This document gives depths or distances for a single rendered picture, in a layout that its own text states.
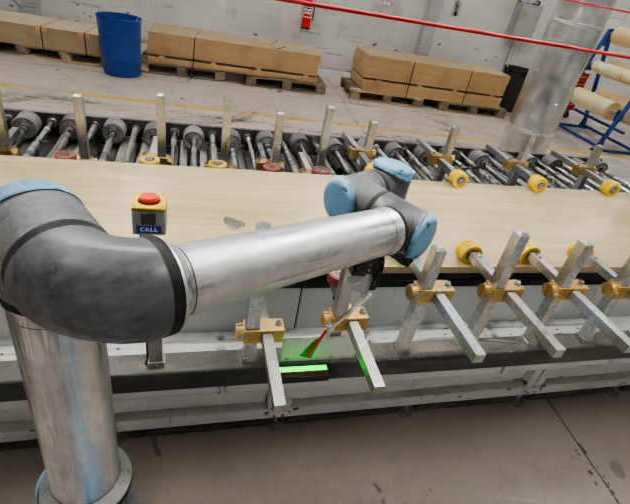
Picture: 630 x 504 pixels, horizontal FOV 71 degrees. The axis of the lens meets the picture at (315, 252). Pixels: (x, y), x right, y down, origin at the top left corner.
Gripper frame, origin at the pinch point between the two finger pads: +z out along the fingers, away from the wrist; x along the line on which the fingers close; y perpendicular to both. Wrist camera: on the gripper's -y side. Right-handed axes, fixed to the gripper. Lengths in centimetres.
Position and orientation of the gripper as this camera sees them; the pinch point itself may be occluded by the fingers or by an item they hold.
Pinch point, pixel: (365, 293)
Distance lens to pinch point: 118.8
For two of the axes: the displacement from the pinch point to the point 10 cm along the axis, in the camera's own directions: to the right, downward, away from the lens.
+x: 2.2, 5.7, -7.9
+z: -1.6, 8.2, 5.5
